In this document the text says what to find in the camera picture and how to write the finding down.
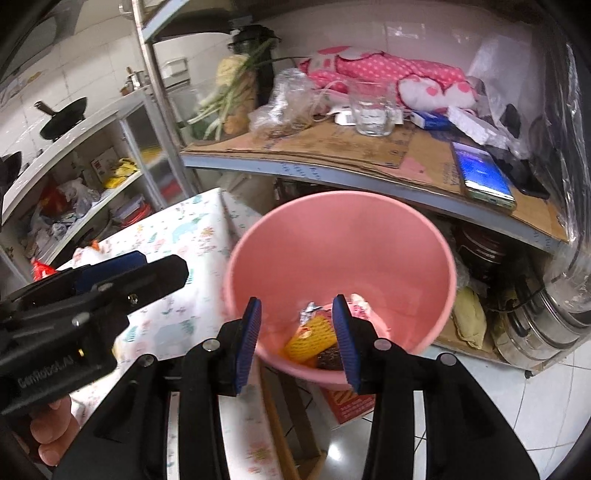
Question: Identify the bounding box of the pink polka dot cloth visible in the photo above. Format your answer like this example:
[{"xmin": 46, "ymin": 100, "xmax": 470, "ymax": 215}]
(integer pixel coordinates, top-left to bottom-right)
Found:
[{"xmin": 298, "ymin": 46, "xmax": 477, "ymax": 112}]

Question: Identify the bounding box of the pink floral paper package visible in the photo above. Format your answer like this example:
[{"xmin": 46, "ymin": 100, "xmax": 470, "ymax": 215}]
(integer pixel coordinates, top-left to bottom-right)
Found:
[{"xmin": 348, "ymin": 294, "xmax": 372, "ymax": 320}]

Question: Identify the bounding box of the red plastic snack wrapper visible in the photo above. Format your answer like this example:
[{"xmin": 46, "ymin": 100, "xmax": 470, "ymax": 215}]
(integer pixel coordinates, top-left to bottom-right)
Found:
[{"xmin": 31, "ymin": 258, "xmax": 57, "ymax": 282}]

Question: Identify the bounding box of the person's left hand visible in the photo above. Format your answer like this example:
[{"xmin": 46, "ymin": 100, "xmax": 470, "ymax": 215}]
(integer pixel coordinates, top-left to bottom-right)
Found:
[{"xmin": 15, "ymin": 396, "xmax": 80, "ymax": 467}]

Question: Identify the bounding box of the blue white small box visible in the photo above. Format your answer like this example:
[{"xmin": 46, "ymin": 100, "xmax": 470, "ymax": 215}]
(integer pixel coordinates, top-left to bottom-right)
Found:
[{"xmin": 410, "ymin": 111, "xmax": 454, "ymax": 131}]

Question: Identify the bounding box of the floral bear tablecloth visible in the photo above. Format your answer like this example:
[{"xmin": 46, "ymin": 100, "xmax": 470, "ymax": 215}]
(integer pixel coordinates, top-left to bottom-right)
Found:
[{"xmin": 55, "ymin": 187, "xmax": 283, "ymax": 480}]

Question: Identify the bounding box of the clear plastic bag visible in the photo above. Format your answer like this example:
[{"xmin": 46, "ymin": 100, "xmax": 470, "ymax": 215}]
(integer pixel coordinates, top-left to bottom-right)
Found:
[{"xmin": 249, "ymin": 68, "xmax": 320, "ymax": 139}]

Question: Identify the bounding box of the stainless steel pot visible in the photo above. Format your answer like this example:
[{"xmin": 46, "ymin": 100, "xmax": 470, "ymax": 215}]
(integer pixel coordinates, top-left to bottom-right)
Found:
[{"xmin": 490, "ymin": 259, "xmax": 590, "ymax": 372}]

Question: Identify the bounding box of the smartphone lit screen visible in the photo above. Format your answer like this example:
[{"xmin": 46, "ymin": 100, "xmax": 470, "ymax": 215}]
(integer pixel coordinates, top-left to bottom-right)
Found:
[{"xmin": 451, "ymin": 142, "xmax": 517, "ymax": 211}]

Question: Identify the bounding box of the orange white bag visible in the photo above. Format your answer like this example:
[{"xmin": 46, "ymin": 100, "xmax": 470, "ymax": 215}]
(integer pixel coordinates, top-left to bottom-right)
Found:
[{"xmin": 72, "ymin": 241, "xmax": 106, "ymax": 268}]

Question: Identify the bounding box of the green onions bundle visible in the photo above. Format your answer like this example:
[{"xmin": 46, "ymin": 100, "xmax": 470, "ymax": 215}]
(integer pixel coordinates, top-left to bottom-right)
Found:
[{"xmin": 185, "ymin": 39, "xmax": 276, "ymax": 142}]

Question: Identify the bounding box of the white long box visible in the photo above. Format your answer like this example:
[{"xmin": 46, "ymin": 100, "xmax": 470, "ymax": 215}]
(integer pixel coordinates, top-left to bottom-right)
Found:
[{"xmin": 447, "ymin": 106, "xmax": 508, "ymax": 150}]

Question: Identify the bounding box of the white kitchen cabinet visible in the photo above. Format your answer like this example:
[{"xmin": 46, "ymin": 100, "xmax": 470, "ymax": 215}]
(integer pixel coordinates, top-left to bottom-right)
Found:
[{"xmin": 1, "ymin": 87, "xmax": 197, "ymax": 292}]

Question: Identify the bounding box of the pink plastic trash bucket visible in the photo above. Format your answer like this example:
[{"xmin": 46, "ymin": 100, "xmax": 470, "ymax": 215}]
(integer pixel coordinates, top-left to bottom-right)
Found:
[{"xmin": 222, "ymin": 191, "xmax": 457, "ymax": 390}]

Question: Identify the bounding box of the black wok far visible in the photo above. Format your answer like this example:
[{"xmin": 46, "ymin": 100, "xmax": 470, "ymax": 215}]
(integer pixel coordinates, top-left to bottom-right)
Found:
[{"xmin": 34, "ymin": 97, "xmax": 87, "ymax": 142}]

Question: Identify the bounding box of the steel wool scrubber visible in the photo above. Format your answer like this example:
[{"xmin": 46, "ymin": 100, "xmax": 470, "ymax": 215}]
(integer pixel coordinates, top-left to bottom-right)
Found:
[{"xmin": 315, "ymin": 344, "xmax": 344, "ymax": 371}]

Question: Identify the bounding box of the yellow sponge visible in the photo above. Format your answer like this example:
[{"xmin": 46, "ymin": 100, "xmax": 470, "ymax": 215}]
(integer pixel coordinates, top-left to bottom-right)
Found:
[{"xmin": 284, "ymin": 313, "xmax": 338, "ymax": 363}]

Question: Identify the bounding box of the cardboard covered shelf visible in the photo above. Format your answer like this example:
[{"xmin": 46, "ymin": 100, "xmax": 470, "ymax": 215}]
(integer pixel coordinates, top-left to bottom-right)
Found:
[{"xmin": 180, "ymin": 121, "xmax": 568, "ymax": 253}]

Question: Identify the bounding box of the clear glass cup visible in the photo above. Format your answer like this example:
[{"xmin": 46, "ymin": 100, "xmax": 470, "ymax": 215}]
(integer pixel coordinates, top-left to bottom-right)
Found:
[{"xmin": 348, "ymin": 79, "xmax": 398, "ymax": 137}]

